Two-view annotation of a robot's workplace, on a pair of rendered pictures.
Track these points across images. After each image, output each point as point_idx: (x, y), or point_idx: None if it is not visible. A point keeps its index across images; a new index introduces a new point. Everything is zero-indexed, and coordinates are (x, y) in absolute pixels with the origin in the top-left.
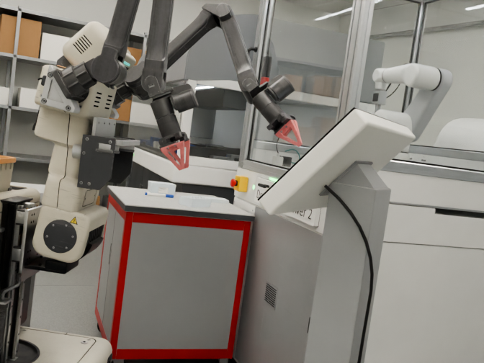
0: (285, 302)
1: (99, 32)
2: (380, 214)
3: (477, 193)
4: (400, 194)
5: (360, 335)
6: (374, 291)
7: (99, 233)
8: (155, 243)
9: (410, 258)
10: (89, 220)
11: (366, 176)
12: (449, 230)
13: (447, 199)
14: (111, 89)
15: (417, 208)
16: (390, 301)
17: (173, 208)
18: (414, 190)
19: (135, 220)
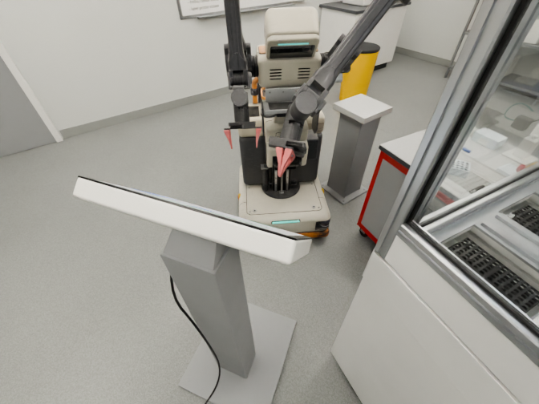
0: None
1: (265, 19)
2: (191, 278)
3: None
4: (462, 329)
5: (208, 325)
6: (224, 320)
7: (295, 159)
8: (392, 180)
9: (450, 397)
10: (268, 150)
11: (170, 240)
12: None
13: None
14: (305, 62)
15: (488, 375)
16: (409, 387)
17: (408, 163)
18: (495, 353)
19: (384, 158)
